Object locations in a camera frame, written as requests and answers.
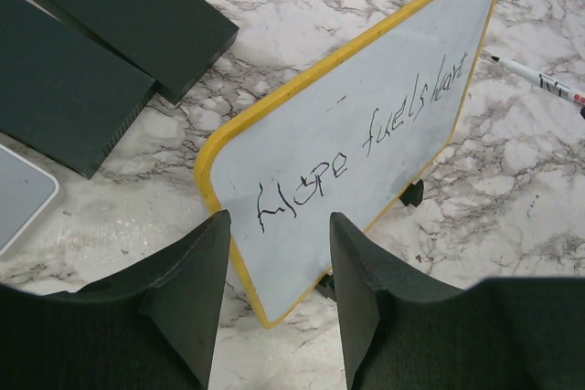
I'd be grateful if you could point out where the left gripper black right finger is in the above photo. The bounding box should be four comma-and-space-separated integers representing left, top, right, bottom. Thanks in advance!
330, 213, 584, 389

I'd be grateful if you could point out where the black rectangular pad upper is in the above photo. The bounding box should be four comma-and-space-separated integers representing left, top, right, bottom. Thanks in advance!
33, 0, 239, 104

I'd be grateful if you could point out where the black rectangular pad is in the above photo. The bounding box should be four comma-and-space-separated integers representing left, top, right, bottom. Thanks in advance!
33, 0, 239, 104
1, 0, 154, 178

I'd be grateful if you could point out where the yellow framed whiteboard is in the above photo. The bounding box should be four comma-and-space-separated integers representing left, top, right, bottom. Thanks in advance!
194, 0, 496, 328

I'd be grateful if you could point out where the black rectangular pad lower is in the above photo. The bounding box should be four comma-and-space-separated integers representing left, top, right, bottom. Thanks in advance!
1, 0, 154, 178

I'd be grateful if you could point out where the black marker pen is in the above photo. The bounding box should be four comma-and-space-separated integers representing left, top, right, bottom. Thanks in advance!
490, 56, 584, 108

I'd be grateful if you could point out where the grey white eraser block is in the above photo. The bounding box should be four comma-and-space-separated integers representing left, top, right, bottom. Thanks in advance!
1, 145, 61, 257

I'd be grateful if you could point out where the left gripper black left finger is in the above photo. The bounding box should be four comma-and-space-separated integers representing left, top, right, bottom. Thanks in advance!
1, 211, 230, 389

